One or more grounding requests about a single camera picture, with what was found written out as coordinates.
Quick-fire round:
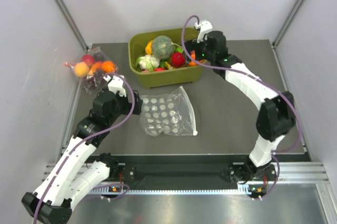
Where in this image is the fake orange fruit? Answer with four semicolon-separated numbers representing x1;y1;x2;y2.
188;53;205;67

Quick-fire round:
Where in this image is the fake red fruit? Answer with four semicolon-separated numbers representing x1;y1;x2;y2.
171;52;185;67

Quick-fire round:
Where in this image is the polka dot zip top bag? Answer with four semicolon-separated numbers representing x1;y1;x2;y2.
140;86;198;137

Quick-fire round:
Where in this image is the fake green melon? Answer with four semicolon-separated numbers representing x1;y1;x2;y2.
152;35;181;60

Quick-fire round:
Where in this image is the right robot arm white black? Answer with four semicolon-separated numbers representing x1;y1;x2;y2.
182;31;295;183

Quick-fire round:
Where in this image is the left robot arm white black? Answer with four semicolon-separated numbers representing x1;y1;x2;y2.
22;89;143;223

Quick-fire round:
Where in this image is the fake cauliflower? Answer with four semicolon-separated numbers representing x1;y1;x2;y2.
136;54;160;72

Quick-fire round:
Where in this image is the clear bag of fake fruit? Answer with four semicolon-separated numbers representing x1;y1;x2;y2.
64;46;118;94

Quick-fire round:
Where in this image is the fake orange mango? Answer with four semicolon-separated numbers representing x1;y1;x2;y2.
145;40;153;55

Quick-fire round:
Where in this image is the green plastic bin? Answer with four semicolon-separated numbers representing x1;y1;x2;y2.
128;28;203;88

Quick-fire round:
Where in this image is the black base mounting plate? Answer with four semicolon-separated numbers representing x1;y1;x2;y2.
106;154;276;190

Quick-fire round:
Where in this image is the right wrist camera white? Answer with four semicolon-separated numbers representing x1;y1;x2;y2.
194;20;213;43

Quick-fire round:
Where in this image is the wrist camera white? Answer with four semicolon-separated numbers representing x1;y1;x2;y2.
103;74;126;97
194;20;213;43

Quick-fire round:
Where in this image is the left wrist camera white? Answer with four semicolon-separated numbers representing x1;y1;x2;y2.
103;74;126;97

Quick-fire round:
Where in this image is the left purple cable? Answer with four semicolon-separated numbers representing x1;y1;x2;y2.
33;73;135;224

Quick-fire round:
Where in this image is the grey slotted cable duct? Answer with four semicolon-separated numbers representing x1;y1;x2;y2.
89;184;266;195

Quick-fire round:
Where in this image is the right aluminium frame post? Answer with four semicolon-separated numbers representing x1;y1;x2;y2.
271;0;305;49

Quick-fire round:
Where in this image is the aluminium frame post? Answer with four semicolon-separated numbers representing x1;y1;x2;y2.
271;0;305;49
54;0;89;51

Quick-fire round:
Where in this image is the left aluminium frame post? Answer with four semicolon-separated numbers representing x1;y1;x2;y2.
54;0;89;51

